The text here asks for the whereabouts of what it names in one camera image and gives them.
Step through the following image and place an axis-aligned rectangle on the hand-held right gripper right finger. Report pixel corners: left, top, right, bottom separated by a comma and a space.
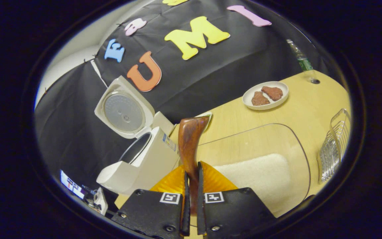
197, 161, 277, 239

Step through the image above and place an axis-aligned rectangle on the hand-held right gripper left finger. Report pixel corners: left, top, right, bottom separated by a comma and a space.
111, 165, 190, 239

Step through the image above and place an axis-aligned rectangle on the white rice cooker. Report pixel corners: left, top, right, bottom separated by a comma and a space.
94, 75, 180, 195

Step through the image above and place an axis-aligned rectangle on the wooden spoon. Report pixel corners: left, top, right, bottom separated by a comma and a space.
178, 116, 210, 214

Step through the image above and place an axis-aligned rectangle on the white rice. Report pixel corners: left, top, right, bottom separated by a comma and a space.
213, 153, 292, 213

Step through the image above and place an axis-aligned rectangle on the wire chopstick holder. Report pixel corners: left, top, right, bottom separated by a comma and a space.
317, 108, 351, 184

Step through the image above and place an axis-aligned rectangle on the clear plastic box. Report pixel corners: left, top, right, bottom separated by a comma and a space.
196, 123, 311, 218

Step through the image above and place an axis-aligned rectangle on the white device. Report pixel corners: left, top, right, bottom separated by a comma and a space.
93, 188, 109, 215

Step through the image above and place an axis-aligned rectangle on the white toaster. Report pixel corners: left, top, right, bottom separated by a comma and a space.
151, 111, 175, 136

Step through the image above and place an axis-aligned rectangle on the white divided sauce dish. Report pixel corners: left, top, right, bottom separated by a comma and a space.
194, 111, 213, 132

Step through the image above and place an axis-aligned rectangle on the lit display screen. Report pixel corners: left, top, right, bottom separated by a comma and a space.
60, 170, 86, 199

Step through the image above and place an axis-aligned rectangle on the white plate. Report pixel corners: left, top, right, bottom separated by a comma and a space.
242, 81, 289, 111

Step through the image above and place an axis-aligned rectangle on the brown meat piece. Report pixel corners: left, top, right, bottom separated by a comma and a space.
251, 91, 271, 106
261, 86, 284, 101

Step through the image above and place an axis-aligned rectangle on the black backdrop cloth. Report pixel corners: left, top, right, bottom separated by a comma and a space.
33, 0, 331, 199

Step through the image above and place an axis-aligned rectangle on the clear bottle with green label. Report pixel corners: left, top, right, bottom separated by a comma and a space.
286, 39, 314, 73

